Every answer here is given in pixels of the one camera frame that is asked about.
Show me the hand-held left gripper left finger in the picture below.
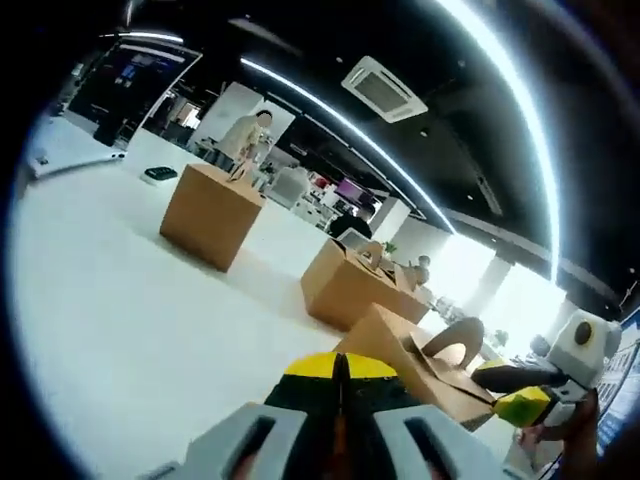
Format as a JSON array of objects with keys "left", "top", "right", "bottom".
[{"left": 187, "top": 351, "right": 346, "bottom": 480}]

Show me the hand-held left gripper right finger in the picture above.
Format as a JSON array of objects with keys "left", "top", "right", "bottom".
[{"left": 343, "top": 351, "right": 507, "bottom": 480}]

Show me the brown paper box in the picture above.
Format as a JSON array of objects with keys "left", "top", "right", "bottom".
[
  {"left": 300, "top": 238, "right": 433, "bottom": 334},
  {"left": 159, "top": 162, "right": 269, "bottom": 274},
  {"left": 331, "top": 301, "right": 497, "bottom": 435}
]

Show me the person's right hand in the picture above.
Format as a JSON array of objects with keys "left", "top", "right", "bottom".
[{"left": 517, "top": 388, "right": 601, "bottom": 464}]

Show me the white mesh office chair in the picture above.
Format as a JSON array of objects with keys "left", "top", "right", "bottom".
[
  {"left": 272, "top": 165, "right": 308, "bottom": 208},
  {"left": 337, "top": 228, "right": 373, "bottom": 252}
]

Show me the curved ceiling light strip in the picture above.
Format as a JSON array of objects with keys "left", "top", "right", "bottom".
[
  {"left": 433, "top": 0, "right": 569, "bottom": 281},
  {"left": 238, "top": 56, "right": 457, "bottom": 235}
]

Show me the black computer mouse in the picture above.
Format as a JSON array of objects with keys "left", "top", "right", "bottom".
[{"left": 140, "top": 164, "right": 180, "bottom": 185}]

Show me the ceiling air conditioner unit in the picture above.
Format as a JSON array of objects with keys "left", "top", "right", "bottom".
[{"left": 340, "top": 55, "right": 430, "bottom": 124}]

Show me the short ceiling light strip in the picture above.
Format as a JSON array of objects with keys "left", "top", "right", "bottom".
[{"left": 97, "top": 30, "right": 184, "bottom": 44}]

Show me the blue wall board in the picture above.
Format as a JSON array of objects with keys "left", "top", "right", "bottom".
[{"left": 596, "top": 303, "right": 640, "bottom": 454}]

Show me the purple wall screen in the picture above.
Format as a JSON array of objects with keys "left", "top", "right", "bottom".
[{"left": 334, "top": 178, "right": 365, "bottom": 200}]

